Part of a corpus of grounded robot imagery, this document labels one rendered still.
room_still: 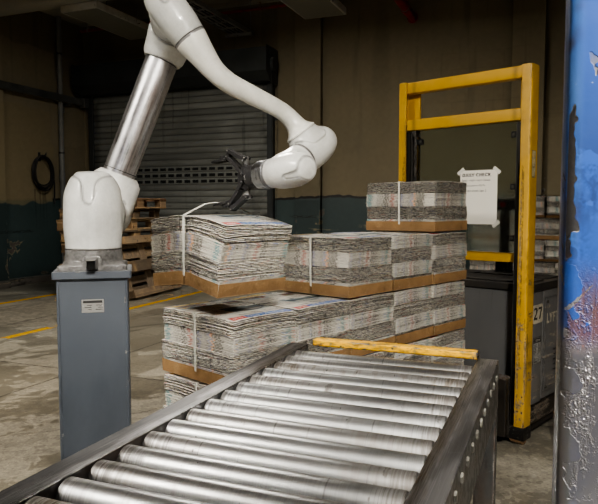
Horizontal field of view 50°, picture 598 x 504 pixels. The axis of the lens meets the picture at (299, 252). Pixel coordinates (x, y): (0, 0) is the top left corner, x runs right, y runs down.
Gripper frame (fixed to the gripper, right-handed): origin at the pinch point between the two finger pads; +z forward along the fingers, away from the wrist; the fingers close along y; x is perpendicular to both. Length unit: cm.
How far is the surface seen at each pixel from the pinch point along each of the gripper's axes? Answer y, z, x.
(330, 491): 56, -108, -74
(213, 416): 53, -74, -66
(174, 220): 12.3, 5.9, -13.9
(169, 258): 24.6, 9.1, -14.3
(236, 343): 52, -15, -9
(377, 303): 46, -16, 65
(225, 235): 18.5, -19.3, -14.2
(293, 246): 22, 10, 46
